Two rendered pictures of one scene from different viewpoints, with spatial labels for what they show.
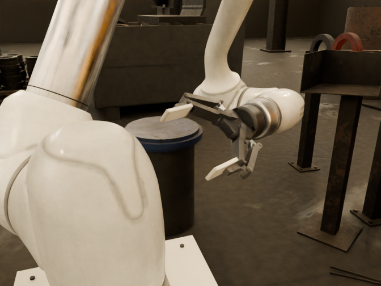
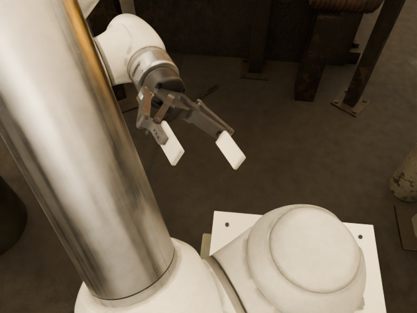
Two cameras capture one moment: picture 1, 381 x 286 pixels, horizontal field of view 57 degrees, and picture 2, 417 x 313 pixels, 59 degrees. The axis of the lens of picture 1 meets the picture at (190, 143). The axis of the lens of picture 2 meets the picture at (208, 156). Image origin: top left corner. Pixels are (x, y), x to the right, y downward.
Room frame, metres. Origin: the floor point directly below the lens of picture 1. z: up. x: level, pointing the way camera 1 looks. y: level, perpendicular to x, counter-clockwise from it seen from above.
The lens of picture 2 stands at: (0.45, 0.32, 1.12)
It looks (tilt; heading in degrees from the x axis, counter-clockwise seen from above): 54 degrees down; 292
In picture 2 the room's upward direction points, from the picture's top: straight up
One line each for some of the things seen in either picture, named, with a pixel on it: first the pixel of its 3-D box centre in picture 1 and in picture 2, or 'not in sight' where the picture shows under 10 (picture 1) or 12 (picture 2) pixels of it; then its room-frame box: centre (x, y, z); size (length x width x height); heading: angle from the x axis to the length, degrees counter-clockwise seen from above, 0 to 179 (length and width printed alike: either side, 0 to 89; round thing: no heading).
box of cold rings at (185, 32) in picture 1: (144, 63); not in sight; (3.30, 0.42, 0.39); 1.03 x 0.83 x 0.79; 109
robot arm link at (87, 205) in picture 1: (95, 206); (293, 274); (0.40, 0.12, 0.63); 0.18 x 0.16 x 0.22; 49
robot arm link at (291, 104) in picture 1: (274, 109); (129, 48); (0.85, -0.21, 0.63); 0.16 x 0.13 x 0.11; 140
